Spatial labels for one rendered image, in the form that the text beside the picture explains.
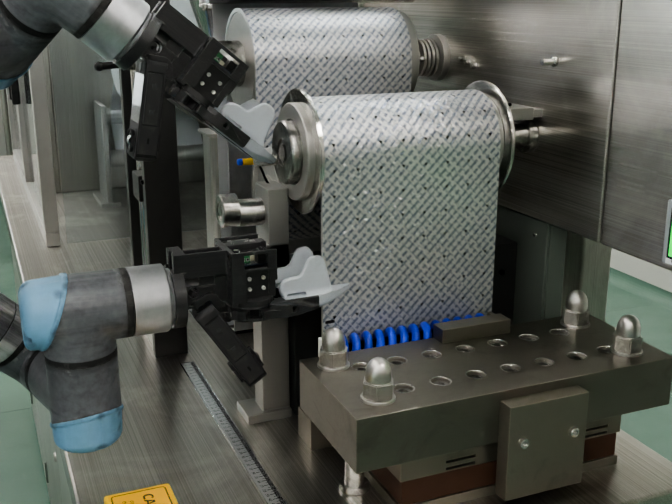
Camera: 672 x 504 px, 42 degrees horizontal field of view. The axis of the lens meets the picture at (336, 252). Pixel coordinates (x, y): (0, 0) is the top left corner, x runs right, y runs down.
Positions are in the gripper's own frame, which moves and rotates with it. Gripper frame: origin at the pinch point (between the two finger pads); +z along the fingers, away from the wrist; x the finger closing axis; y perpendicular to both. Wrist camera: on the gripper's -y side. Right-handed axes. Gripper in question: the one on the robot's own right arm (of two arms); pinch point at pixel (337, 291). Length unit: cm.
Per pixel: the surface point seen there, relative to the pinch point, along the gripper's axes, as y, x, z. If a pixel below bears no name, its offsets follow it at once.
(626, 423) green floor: -109, 123, 161
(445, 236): 5.3, -0.2, 14.3
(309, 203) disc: 10.5, 2.3, -2.6
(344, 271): 2.5, -0.2, 0.8
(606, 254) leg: -5, 13, 51
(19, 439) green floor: -109, 193, -34
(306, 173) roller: 14.3, 1.0, -3.4
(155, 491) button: -16.6, -7.9, -24.2
